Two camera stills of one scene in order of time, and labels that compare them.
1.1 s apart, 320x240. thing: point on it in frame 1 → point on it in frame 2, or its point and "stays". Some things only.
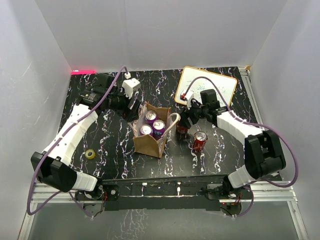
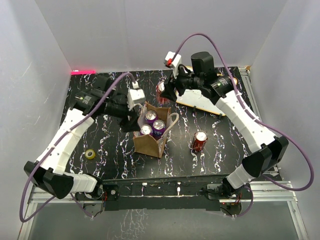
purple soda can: [158, 128] stays
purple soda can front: [146, 129] stays
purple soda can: [150, 116] stays
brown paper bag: [148, 145] stays
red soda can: [181, 130] → [160, 99]
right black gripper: [184, 120] → [169, 91]
